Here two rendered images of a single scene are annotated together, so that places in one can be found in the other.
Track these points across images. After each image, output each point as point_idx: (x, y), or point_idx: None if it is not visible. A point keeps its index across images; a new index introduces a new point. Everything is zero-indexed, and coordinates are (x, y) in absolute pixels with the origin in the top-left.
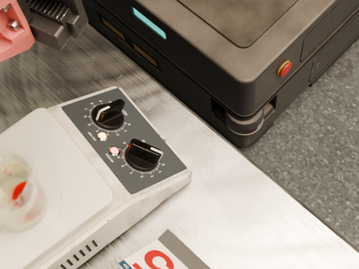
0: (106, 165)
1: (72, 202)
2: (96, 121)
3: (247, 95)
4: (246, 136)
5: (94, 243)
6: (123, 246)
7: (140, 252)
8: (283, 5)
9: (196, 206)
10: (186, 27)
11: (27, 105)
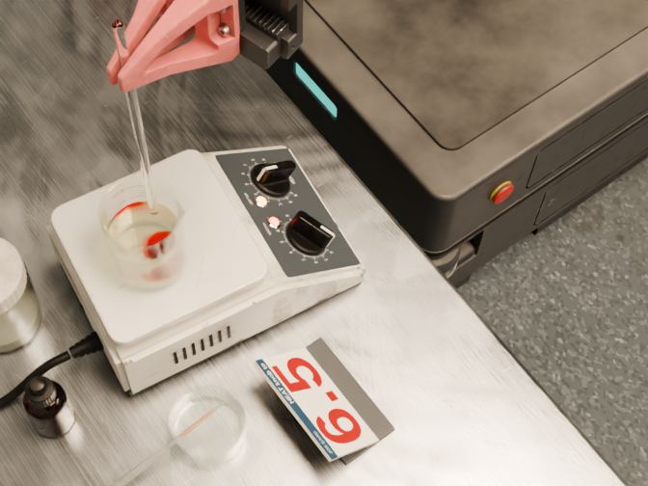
0: (261, 236)
1: (215, 269)
2: (256, 181)
3: (441, 219)
4: None
5: (229, 332)
6: (258, 348)
7: (283, 356)
8: (517, 100)
9: (362, 316)
10: (369, 105)
11: (160, 151)
